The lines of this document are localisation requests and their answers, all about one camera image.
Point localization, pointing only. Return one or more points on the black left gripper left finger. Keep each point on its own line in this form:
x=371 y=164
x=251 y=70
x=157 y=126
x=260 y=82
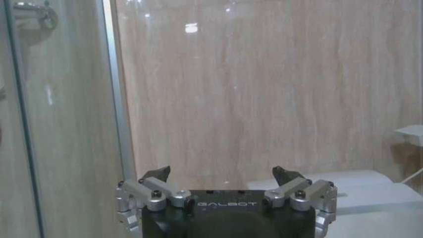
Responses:
x=155 y=186

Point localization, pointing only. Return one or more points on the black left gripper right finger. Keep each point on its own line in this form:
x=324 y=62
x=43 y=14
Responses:
x=297 y=186

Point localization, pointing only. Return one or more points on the glass shower partition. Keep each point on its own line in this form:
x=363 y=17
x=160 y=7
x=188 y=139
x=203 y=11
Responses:
x=63 y=119

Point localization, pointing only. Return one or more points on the white wall shelf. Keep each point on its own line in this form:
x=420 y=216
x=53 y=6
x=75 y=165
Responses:
x=408 y=136

